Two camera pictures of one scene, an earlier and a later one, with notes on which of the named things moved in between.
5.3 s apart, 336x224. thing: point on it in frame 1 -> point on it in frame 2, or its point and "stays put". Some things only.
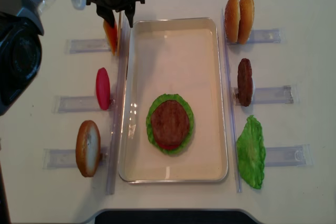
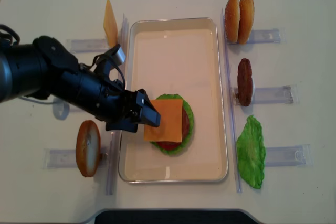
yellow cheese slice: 119,33 -> 170,127
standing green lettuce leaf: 251,152 stays put
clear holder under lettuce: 297,156 stays put
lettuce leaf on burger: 168,97 stays put
